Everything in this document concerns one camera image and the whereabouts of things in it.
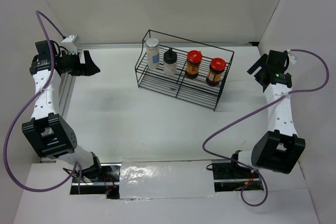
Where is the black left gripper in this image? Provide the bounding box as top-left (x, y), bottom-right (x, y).
top-left (60, 50), bottom-right (100, 77)

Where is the red lid sauce jar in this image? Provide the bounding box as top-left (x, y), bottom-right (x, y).
top-left (206, 58), bottom-right (227, 87)
top-left (185, 50), bottom-right (203, 79)

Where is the clear jar white beads silver lid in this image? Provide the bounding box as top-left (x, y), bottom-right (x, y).
top-left (145, 38), bottom-right (160, 69)

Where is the clear jar black lid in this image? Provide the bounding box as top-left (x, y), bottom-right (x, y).
top-left (163, 48), bottom-right (177, 76)

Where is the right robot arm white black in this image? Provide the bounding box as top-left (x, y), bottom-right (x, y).
top-left (229, 50), bottom-right (306, 178)

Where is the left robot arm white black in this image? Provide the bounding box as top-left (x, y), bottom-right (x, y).
top-left (22, 35), bottom-right (104, 182)

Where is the aluminium frame rail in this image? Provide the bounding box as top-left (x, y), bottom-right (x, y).
top-left (39, 41), bottom-right (259, 163)

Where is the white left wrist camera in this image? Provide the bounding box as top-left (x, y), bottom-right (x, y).
top-left (61, 35), bottom-right (80, 55)

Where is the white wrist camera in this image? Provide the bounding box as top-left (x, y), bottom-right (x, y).
top-left (61, 35), bottom-right (80, 55)
top-left (284, 49), bottom-right (298, 65)

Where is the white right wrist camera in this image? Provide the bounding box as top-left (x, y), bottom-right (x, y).
top-left (284, 49), bottom-right (298, 65)

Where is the black wire rack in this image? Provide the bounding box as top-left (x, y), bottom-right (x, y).
top-left (134, 29), bottom-right (235, 111)

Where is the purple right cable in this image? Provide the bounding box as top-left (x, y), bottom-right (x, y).
top-left (202, 48), bottom-right (330, 207)

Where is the purple cable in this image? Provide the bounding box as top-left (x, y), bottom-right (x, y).
top-left (202, 48), bottom-right (330, 207)
top-left (2, 10), bottom-right (82, 196)

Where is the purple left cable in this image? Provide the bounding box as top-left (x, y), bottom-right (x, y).
top-left (2, 10), bottom-right (82, 196)

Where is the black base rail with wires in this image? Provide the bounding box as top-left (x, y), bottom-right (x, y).
top-left (70, 161), bottom-right (263, 200)

